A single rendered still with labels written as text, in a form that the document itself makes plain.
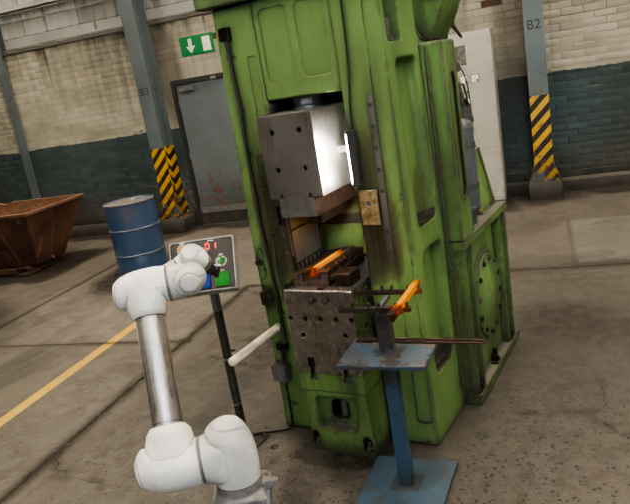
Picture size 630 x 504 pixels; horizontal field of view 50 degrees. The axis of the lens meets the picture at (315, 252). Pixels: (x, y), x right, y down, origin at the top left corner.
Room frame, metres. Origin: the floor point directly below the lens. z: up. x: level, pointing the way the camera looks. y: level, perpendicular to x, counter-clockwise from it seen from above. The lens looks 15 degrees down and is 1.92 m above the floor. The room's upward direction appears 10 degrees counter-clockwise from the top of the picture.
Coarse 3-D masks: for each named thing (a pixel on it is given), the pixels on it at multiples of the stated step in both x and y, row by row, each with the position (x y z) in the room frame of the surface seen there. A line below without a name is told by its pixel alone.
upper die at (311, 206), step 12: (336, 192) 3.33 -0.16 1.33; (348, 192) 3.44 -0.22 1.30; (288, 204) 3.22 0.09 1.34; (300, 204) 3.18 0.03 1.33; (312, 204) 3.15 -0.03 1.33; (324, 204) 3.21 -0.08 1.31; (336, 204) 3.31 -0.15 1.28; (288, 216) 3.22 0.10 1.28; (300, 216) 3.19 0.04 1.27; (312, 216) 3.16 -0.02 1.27
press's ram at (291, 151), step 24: (264, 120) 3.24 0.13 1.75; (288, 120) 3.18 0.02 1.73; (312, 120) 3.12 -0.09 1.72; (336, 120) 3.32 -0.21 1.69; (264, 144) 3.26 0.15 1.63; (288, 144) 3.19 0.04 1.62; (312, 144) 3.12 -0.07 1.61; (336, 144) 3.29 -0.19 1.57; (288, 168) 3.20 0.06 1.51; (312, 168) 3.13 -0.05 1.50; (336, 168) 3.26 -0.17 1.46; (288, 192) 3.21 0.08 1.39; (312, 192) 3.14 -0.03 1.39
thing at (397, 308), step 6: (414, 282) 2.84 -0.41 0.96; (408, 288) 2.77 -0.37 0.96; (414, 288) 2.78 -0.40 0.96; (408, 294) 2.70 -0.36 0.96; (402, 300) 2.64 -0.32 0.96; (408, 300) 2.68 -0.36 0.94; (390, 306) 2.57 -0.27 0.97; (396, 306) 2.56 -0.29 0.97; (402, 306) 2.60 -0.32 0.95; (390, 312) 2.51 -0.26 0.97; (396, 312) 2.55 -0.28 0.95; (402, 312) 2.56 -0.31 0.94; (390, 318) 2.48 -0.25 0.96; (396, 318) 2.51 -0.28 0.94
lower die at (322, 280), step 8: (336, 248) 3.56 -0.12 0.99; (352, 248) 3.49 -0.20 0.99; (360, 248) 3.48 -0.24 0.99; (320, 256) 3.48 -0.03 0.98; (336, 256) 3.36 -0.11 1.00; (344, 256) 3.36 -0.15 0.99; (352, 256) 3.39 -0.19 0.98; (312, 264) 3.32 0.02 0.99; (328, 264) 3.26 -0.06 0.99; (336, 264) 3.24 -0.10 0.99; (296, 272) 3.26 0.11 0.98; (320, 272) 3.16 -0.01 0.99; (328, 272) 3.15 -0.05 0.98; (296, 280) 3.23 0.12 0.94; (312, 280) 3.19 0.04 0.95; (320, 280) 3.16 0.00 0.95; (328, 280) 3.14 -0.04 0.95
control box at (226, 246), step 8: (192, 240) 3.40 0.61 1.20; (200, 240) 3.39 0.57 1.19; (208, 240) 3.38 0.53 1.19; (216, 240) 3.38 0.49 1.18; (224, 240) 3.37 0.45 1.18; (232, 240) 3.36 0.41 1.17; (176, 248) 3.39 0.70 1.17; (208, 248) 3.36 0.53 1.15; (216, 248) 3.35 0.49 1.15; (224, 248) 3.35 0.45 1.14; (232, 248) 3.34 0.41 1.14; (216, 256) 3.33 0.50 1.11; (224, 256) 3.33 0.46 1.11; (232, 256) 3.32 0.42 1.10; (224, 264) 3.31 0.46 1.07; (232, 264) 3.30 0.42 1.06; (232, 272) 3.28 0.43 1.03; (232, 280) 3.26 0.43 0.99; (208, 288) 3.26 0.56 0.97; (216, 288) 3.25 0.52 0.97; (224, 288) 3.25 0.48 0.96; (232, 288) 3.25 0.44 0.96; (192, 296) 3.32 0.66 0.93
